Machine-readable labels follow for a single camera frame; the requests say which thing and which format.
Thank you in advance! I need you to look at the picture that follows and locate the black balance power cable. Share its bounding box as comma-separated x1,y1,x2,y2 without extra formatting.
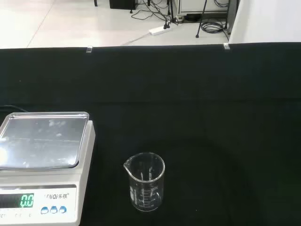
0,105,28,113

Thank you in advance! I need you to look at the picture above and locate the black bench cloth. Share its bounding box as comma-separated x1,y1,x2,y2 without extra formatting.
0,42,301,226

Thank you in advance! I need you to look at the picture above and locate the coiled black floor cable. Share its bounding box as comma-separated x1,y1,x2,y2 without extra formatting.
200,20,230,40

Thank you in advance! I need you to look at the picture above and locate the white electronic balance steel pan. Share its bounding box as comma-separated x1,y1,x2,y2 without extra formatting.
0,111,96,226

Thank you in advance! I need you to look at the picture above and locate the white power strip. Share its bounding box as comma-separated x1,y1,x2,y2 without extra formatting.
149,25,173,36

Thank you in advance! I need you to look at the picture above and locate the black floor box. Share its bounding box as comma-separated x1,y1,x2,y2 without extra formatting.
109,0,137,10

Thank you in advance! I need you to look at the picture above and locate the white power strip cord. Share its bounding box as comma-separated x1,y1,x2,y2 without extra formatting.
120,32,152,46

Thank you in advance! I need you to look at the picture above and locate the white floor cabinet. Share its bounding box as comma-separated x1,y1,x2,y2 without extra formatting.
175,0,236,23

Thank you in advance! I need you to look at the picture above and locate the pale board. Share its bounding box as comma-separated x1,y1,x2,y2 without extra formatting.
228,0,301,45

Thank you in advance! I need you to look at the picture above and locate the tangled black floor cable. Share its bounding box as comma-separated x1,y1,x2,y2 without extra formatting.
130,0,179,24

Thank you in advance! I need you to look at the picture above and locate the black tripod leg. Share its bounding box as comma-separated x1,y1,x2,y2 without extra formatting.
195,0,209,39

